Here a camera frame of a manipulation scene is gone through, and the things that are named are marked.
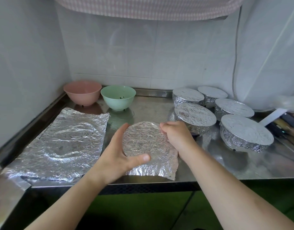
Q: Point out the person's right hand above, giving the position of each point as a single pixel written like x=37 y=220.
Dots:
x=180 y=138

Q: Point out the person's left hand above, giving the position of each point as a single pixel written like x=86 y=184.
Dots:
x=113 y=160

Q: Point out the person's right fingers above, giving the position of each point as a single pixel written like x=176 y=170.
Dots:
x=166 y=130

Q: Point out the person's left thumb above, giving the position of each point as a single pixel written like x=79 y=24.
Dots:
x=139 y=160

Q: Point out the bowl with foil cover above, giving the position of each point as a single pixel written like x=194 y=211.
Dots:
x=147 y=141

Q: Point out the person's right forearm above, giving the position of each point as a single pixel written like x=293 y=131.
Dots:
x=233 y=196

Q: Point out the person's left forearm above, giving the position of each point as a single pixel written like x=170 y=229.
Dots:
x=70 y=205

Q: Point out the foil-wrapped bowl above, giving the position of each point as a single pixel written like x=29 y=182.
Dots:
x=197 y=117
x=233 y=107
x=246 y=132
x=187 y=95
x=212 y=93

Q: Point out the green cabinet front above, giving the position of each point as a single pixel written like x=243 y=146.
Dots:
x=142 y=210

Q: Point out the green plastic bowl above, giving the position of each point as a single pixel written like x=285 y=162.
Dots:
x=118 y=96

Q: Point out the crumpled aluminium foil sheet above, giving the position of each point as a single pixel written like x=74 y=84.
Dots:
x=63 y=143

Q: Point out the pink plastic bowl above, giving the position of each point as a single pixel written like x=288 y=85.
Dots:
x=82 y=92

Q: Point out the large white appliance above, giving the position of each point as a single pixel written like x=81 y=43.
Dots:
x=266 y=69

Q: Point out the pink checked cloth cover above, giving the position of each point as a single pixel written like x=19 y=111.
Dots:
x=149 y=7

